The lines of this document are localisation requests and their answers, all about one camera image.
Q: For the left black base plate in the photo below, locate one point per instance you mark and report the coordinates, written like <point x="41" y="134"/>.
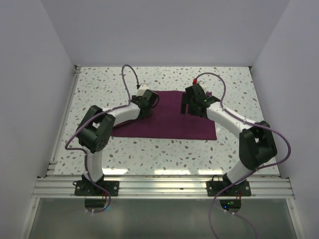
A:
<point x="86" y="188"/>

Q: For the left aluminium side rail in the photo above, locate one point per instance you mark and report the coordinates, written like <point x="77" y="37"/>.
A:
<point x="56" y="146"/>

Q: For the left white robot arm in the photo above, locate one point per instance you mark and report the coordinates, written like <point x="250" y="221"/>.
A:
<point x="93" y="134"/>

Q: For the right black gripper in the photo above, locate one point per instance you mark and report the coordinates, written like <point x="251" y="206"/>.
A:
<point x="185" y="100"/>

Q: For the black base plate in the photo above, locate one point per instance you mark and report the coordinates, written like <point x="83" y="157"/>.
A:
<point x="86" y="188"/>
<point x="217" y="184"/>

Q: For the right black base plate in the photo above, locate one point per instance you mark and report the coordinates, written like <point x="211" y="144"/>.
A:
<point x="217" y="184"/>

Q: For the purple surgical drape cloth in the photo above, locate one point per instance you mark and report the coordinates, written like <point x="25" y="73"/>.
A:
<point x="167" y="122"/>

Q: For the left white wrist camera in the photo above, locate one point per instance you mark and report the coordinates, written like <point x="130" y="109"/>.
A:
<point x="142" y="88"/>

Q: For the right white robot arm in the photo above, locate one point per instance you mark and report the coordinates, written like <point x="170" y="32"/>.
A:
<point x="256" y="141"/>

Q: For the aluminium mounting rail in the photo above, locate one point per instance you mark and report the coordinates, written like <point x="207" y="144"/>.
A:
<point x="167" y="187"/>

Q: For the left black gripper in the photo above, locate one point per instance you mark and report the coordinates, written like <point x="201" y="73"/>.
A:
<point x="135" y="97"/>

